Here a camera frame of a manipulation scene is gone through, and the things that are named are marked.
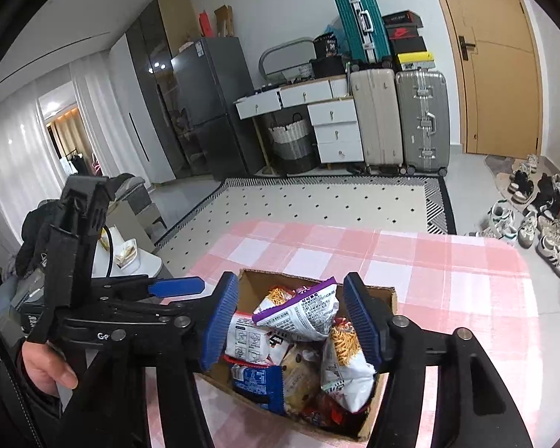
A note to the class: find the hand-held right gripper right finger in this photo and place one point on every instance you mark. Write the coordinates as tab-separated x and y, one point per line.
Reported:
364	326

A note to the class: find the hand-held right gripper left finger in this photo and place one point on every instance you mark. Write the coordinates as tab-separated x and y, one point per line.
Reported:
219	326

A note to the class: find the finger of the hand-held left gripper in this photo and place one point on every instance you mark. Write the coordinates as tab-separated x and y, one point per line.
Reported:
177	287
135	312

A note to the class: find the white red noodle snack packet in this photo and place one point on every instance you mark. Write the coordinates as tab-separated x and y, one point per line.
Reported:
345	373

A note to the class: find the brown cardboard box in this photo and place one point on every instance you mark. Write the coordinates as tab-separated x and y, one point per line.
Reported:
252	284

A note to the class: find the blue cookie packet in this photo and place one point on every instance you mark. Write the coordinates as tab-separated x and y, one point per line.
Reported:
256	382

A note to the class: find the cream cake packet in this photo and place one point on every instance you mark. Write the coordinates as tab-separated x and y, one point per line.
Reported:
298	378

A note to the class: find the red cookie packet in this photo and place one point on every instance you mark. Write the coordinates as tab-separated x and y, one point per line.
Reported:
322	413

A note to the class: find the person's left forearm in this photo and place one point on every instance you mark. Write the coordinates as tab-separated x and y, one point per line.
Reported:
9	420

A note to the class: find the person's left hand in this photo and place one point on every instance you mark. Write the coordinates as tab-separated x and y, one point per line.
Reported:
46	368

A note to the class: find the black jacket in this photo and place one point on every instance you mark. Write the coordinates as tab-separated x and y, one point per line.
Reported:
32	233

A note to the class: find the pink checked tablecloth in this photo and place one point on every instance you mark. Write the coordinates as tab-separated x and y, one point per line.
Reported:
424	289

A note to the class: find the grey upholstered chair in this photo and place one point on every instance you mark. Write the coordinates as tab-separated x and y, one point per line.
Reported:
140	205

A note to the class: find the white curtain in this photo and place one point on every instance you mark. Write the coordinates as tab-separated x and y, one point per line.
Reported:
9	172

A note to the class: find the white dotted rug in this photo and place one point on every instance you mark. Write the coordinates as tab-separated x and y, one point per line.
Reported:
308	205

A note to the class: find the woven laundry basket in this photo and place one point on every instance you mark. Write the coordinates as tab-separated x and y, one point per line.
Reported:
291	144

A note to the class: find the dark grey refrigerator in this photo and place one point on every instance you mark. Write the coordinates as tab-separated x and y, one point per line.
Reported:
214	102

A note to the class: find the dark glass wardrobe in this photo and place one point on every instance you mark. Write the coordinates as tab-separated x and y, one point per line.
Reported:
149	79

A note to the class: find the white drawer desk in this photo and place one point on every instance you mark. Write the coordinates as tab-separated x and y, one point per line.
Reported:
336	126

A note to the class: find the scattered loose shoes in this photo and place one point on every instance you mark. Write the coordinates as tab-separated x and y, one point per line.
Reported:
541	228

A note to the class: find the grey door mat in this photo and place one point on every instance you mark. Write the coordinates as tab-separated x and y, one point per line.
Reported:
499	172

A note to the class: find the beige suitcase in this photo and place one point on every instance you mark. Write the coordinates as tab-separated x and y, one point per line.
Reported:
375	121

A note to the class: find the silver suitcase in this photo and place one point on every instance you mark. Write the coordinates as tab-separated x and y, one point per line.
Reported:
422	121

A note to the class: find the black case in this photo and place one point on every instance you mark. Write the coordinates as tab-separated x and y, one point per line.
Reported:
329	67

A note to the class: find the red gift bag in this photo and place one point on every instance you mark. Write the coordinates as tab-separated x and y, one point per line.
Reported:
206	23

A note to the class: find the yellow black shoe box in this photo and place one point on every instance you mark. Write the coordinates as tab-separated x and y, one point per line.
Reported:
415	61

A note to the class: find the brown paper bag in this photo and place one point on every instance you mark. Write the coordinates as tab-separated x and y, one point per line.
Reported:
224	21

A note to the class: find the black printed box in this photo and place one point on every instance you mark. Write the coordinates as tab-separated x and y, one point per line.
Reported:
329	45

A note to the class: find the plain black shoe box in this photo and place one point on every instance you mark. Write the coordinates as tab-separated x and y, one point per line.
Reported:
408	46

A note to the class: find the black red-logo shoe box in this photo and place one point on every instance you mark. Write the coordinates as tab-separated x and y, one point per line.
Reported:
403	32

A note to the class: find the wooden door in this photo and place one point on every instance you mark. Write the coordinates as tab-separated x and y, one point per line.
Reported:
490	56

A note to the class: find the teal suitcase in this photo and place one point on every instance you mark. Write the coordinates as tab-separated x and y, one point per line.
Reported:
359	23

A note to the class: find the grey rounded metal frame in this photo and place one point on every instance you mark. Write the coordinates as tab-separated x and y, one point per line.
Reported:
280	49

